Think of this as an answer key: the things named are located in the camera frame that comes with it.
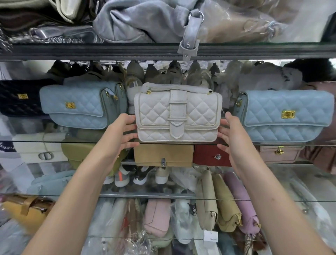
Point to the person's left hand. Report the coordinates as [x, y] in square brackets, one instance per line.
[119, 136]

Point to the person's right hand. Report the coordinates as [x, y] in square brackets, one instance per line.
[233, 141]

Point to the person's right thumb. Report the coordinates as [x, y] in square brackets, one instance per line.
[231, 117]

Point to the person's right middle finger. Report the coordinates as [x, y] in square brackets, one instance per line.
[222, 136]

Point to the person's left middle finger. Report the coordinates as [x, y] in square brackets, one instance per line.
[132, 139]

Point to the person's left thumb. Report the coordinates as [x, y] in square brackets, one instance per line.
[127, 118]

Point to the white quilted handbag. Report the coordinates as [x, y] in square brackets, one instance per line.
[178, 115]

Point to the person's left forearm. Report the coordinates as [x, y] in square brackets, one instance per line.
[76, 199]

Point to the person's right forearm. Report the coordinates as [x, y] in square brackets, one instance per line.
[273, 205]

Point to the red handbag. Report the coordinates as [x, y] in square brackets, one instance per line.
[211, 155]

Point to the tan flap handbag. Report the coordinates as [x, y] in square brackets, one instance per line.
[164, 155]

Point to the black and white sneaker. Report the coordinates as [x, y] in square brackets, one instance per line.
[141, 175]

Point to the white sneaker with orange stripe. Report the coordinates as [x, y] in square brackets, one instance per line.
[122, 177]

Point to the beige sneaker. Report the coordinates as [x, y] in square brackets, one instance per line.
[162, 174]

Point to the light blue quilted handbag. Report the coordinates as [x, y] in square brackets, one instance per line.
[286, 115]
[78, 107]

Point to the white fuzzy bag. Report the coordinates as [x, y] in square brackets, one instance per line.
[267, 77]

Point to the olive green handbag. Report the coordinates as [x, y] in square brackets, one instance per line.
[78, 155]

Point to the row of shoes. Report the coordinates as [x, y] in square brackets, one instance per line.
[162, 72]

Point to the pink handbag with gold clasp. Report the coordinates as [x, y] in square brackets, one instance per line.
[280, 153]

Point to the glass shelf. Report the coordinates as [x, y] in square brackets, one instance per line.
[157, 195]

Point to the beige handbag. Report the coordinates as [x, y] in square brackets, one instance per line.
[206, 202]

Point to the dark shelf board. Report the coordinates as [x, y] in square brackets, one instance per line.
[105, 51]

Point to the mustard yellow handbag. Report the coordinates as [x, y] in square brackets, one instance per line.
[225, 207]

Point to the lilac handbag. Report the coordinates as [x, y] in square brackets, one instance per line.
[242, 205]

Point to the pale pink handbag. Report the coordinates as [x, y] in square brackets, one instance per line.
[157, 216]

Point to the black fuzzy bag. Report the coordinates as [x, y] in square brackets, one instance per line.
[307, 69]

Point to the pale blue bag in plastic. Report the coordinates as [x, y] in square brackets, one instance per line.
[49, 181]

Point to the white handbag with oval clasp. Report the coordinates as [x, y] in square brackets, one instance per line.
[39, 148]

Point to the tan bag in clear plastic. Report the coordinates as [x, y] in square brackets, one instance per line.
[244, 23]

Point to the dusty pink bag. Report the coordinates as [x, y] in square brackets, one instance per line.
[324, 147]

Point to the grey suede bag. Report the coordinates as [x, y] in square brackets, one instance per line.
[147, 21]

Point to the white paper tag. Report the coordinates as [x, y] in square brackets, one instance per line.
[210, 237]

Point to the black quilted handbag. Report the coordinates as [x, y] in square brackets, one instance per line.
[18, 99]

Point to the cream bag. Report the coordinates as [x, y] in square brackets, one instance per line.
[65, 8]

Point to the orange brown handbag in plastic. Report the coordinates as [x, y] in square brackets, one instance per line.
[27, 210]

